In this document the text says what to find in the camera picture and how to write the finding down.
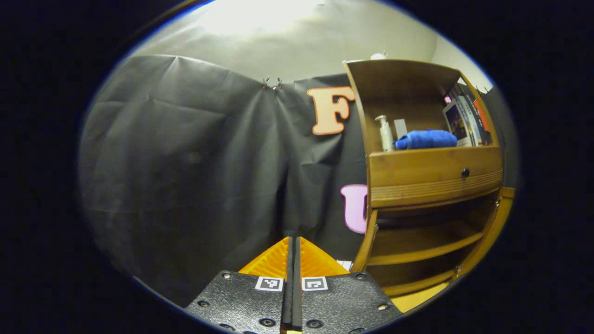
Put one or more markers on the small white object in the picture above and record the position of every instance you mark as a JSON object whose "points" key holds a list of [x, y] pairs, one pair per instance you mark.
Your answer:
{"points": [[378, 56]]}

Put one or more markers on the orange book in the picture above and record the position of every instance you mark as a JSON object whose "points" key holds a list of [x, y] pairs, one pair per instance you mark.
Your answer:
{"points": [[482, 118]]}

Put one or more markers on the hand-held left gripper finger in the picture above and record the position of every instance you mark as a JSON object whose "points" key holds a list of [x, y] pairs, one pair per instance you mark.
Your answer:
{"points": [[288, 278], [297, 278]]}

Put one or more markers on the black backdrop cloth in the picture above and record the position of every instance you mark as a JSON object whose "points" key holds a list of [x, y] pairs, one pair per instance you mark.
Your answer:
{"points": [[185, 162]]}

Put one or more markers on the wooden shoe cabinet door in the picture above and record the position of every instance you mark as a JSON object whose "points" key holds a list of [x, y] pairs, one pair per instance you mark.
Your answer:
{"points": [[364, 250], [492, 232]]}

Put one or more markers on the wooden double-door shoe cabinet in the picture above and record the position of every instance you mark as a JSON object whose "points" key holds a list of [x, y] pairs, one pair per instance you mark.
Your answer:
{"points": [[403, 88]]}

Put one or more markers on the white book with dark cover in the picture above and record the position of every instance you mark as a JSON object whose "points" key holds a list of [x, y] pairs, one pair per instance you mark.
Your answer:
{"points": [[457, 123]]}

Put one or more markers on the white pump bottle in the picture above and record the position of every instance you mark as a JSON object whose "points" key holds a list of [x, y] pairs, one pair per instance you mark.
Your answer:
{"points": [[386, 137]]}

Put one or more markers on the pale blue book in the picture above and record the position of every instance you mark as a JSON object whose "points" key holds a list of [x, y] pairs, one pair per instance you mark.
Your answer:
{"points": [[469, 120]]}

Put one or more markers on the blue folded towel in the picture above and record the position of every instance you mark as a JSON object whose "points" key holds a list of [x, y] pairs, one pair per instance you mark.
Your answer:
{"points": [[427, 139]]}

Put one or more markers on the small white box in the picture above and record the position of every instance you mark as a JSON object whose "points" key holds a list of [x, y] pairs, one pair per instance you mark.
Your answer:
{"points": [[400, 127]]}

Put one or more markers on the wooden inner shelf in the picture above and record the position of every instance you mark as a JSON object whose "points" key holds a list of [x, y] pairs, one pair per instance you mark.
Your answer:
{"points": [[417, 246]]}

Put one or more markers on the metal cloth clip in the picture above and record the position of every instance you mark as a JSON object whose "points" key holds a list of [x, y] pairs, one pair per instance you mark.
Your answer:
{"points": [[265, 82], [278, 84]]}

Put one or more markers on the wooden cabinet drawer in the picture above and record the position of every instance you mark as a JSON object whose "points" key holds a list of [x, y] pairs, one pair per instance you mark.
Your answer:
{"points": [[417, 171]]}

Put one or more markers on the black round drawer knob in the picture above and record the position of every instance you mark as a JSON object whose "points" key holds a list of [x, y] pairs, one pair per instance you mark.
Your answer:
{"points": [[465, 172]]}

